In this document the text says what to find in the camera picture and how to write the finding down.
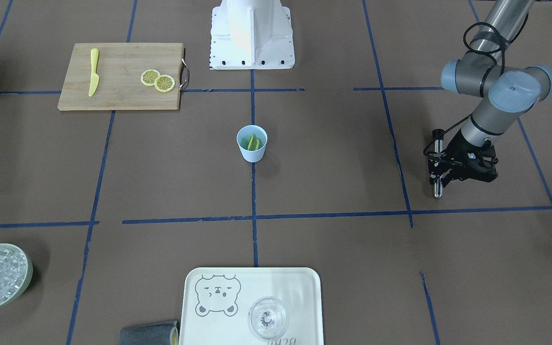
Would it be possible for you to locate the clear wine glass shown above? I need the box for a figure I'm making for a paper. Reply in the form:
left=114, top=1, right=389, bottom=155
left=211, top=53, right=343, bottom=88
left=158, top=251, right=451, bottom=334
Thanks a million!
left=248, top=296, right=289, bottom=341

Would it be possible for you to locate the grey folded cloth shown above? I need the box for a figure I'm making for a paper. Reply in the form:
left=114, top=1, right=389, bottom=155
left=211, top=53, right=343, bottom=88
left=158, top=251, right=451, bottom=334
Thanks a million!
left=119, top=320, right=179, bottom=345

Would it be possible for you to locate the cream bear tray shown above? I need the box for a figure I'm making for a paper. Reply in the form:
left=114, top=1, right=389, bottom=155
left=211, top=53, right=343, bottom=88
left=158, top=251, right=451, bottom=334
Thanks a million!
left=178, top=268, right=324, bottom=345

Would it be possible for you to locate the yellow lemon slice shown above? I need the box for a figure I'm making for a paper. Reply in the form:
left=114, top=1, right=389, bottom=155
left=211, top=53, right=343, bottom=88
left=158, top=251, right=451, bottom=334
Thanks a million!
left=246, top=135, right=263, bottom=151

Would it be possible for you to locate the yellow plastic knife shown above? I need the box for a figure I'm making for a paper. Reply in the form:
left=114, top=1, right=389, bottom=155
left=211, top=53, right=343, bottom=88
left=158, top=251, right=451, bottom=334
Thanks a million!
left=88, top=48, right=100, bottom=97

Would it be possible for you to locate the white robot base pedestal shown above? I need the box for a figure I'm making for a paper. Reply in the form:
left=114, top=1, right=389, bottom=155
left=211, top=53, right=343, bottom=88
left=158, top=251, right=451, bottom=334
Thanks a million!
left=209, top=0, right=296, bottom=70

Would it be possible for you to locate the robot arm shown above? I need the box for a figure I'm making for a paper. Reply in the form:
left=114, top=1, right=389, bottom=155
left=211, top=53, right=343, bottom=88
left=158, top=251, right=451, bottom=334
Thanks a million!
left=423, top=0, right=552, bottom=198

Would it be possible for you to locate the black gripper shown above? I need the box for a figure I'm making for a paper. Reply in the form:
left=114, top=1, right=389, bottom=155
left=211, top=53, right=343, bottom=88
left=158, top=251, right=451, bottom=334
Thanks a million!
left=428, top=131, right=499, bottom=187

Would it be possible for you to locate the steel muddler with black cap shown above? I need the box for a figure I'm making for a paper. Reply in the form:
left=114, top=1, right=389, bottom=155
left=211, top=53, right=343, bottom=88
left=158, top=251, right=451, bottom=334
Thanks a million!
left=433, top=139, right=443, bottom=199

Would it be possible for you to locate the bamboo cutting board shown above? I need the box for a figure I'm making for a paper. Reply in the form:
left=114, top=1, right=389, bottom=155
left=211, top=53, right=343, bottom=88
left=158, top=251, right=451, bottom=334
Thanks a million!
left=58, top=42, right=188, bottom=111

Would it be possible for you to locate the light blue cup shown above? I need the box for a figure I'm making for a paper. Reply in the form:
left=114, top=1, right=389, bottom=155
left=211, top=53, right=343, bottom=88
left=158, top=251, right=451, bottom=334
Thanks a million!
left=236, top=125, right=269, bottom=163

